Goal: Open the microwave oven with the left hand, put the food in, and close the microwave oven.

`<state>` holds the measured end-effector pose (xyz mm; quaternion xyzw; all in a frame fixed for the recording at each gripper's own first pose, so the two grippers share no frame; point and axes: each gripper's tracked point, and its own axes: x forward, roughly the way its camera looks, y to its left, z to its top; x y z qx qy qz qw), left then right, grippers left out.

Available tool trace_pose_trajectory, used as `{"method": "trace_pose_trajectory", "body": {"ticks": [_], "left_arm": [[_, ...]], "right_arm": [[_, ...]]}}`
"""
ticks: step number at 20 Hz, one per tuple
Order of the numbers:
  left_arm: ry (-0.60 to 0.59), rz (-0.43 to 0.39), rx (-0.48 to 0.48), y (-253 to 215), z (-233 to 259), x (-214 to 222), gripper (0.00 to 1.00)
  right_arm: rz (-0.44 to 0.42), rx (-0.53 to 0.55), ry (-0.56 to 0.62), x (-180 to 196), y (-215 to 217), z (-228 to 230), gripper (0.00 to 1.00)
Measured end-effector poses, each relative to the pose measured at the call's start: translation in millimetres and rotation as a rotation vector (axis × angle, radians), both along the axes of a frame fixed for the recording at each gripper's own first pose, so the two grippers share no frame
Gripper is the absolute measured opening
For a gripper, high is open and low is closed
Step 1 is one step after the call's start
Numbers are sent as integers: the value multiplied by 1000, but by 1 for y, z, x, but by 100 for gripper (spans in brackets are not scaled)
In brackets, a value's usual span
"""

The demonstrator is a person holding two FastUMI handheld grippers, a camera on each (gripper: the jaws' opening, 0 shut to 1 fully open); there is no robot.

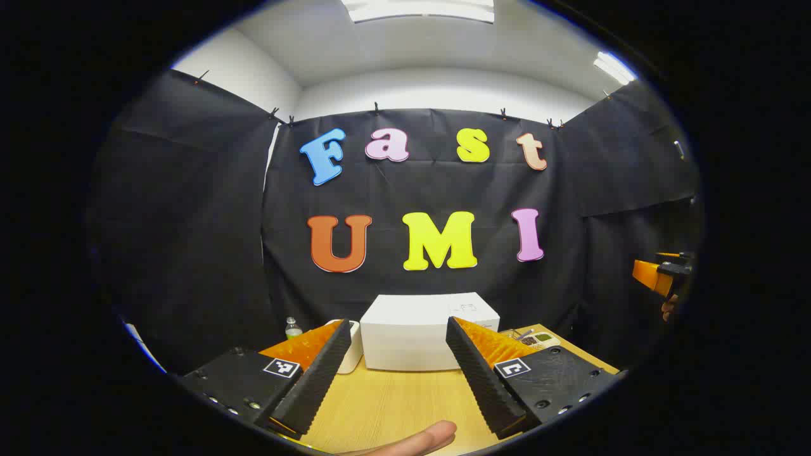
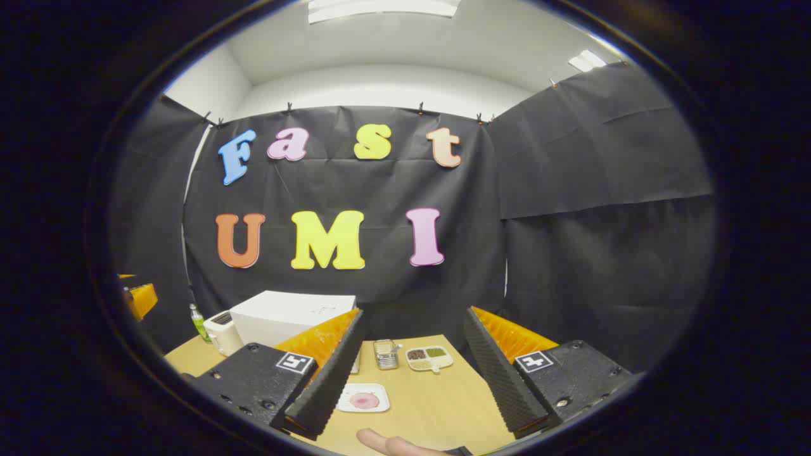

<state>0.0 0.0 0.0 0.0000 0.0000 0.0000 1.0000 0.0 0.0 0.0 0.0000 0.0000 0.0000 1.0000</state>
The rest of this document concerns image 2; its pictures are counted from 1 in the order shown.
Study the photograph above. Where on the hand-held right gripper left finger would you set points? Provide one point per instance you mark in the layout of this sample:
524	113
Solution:
329	380

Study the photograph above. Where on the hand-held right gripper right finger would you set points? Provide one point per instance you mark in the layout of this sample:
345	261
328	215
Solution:
500	373

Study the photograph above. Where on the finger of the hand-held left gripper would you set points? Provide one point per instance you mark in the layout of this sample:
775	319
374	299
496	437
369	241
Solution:
142	299

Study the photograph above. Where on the white plate of pink food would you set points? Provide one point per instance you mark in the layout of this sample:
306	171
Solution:
364	400

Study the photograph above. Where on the white microwave oven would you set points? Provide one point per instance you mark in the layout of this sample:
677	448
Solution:
285	316

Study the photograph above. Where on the metal mesh basket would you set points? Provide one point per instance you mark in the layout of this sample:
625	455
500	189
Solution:
385	354

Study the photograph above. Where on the green drink bottle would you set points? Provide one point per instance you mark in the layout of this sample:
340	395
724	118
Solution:
199	324

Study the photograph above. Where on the white divided grain dish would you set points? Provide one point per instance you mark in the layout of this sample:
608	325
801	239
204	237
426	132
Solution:
429	358

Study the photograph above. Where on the white toaster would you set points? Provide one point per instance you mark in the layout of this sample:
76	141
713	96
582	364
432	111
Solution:
222	332

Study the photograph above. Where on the black backdrop cloth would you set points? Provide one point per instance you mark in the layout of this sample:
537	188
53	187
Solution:
570	253

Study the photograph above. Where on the small ceiling light panel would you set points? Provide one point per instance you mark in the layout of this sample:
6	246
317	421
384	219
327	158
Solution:
587	60

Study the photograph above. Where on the long ceiling light panel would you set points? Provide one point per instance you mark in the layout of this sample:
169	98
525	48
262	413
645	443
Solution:
380	7

